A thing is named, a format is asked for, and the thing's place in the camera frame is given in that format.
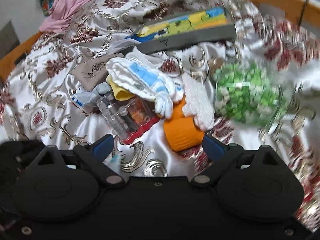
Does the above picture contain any colourful wall picture lower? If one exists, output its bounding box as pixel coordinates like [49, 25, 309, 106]
[39, 0, 54, 17]

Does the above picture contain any clear plastic container red lid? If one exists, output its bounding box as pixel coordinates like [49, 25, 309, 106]
[97, 92, 160, 145]

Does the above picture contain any grey tray with colourful bottom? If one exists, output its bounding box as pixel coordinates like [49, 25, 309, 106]
[121, 7, 236, 55]

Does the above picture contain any beige burlap drawstring bag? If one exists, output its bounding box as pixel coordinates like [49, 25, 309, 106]
[71, 53, 124, 91]

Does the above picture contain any yellow cloth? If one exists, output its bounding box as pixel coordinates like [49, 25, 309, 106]
[106, 75, 135, 101]

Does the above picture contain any jar of green paper stars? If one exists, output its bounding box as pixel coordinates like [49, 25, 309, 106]
[212, 60, 295, 129]

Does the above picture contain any white blue knitted sock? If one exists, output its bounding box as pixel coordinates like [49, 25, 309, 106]
[105, 47, 214, 131]

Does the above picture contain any orange knitted cup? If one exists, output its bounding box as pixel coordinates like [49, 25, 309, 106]
[163, 97, 204, 152]

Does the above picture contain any floral satin bedspread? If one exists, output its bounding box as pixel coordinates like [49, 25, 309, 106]
[1, 0, 319, 230]

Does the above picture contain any wooden bed frame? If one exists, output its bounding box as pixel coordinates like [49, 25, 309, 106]
[1, 0, 319, 81]

